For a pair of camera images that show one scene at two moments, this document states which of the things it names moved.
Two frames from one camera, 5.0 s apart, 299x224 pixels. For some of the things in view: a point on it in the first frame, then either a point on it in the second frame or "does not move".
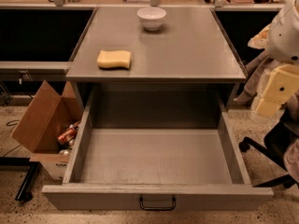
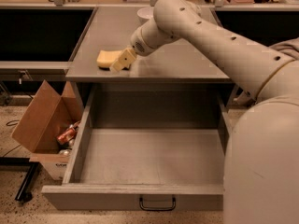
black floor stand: (25, 190) does not move
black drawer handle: (143, 207) does not move
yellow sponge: (117, 59) does not move
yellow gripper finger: (282, 86) → (123, 61)
